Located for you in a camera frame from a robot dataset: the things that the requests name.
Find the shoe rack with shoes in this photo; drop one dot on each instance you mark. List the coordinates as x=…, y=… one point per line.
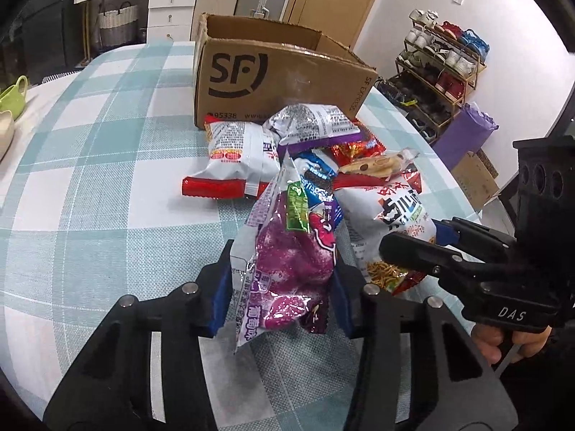
x=437, y=69

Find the plaid teal tablecloth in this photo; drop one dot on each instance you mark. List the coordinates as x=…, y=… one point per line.
x=91, y=210

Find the woven laundry basket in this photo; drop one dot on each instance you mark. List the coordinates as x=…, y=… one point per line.
x=118, y=26

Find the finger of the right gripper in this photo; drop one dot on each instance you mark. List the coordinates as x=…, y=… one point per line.
x=407, y=252
x=474, y=239

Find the right hand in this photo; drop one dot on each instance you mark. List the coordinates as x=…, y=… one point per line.
x=494, y=344

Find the SF cardboard box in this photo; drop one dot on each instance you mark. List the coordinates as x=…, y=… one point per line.
x=248, y=69

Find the cardboard box on floor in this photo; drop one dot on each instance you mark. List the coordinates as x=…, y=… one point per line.
x=475, y=180

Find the purple rolled mat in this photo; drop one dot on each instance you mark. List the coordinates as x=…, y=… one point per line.
x=467, y=132

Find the chocolate chip bread pack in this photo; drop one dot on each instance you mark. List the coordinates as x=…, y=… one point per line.
x=382, y=166

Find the blue snack bag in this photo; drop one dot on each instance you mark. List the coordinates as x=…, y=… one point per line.
x=316, y=178

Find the white red chip bag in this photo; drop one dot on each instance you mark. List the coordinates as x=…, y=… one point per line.
x=242, y=160

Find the white noodle snack bag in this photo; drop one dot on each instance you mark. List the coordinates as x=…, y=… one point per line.
x=374, y=207

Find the green watering can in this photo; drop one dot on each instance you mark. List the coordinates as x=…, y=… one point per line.
x=13, y=99

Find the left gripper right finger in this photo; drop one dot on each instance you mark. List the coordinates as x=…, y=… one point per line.
x=419, y=369

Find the small red candy pack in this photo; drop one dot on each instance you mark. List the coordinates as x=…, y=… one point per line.
x=366, y=147

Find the silver purple snack bag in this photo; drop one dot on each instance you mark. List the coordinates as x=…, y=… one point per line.
x=301, y=127

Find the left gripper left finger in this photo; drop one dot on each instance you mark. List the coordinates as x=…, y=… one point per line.
x=142, y=367

